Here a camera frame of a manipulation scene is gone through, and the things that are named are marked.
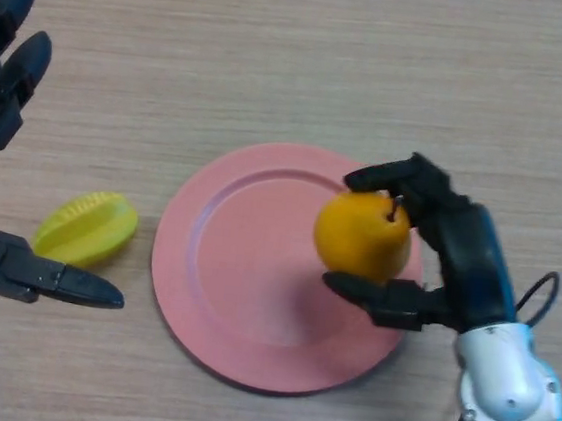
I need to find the yellow starfruit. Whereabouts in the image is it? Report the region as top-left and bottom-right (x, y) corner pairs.
(30, 184), (143, 275)

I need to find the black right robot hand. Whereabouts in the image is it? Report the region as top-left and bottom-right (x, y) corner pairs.
(317, 143), (536, 343)

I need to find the pink round plate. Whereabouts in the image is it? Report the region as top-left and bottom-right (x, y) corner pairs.
(138, 130), (438, 411)

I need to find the yellow orange pear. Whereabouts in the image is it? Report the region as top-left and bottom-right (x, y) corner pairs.
(308, 183), (418, 287)

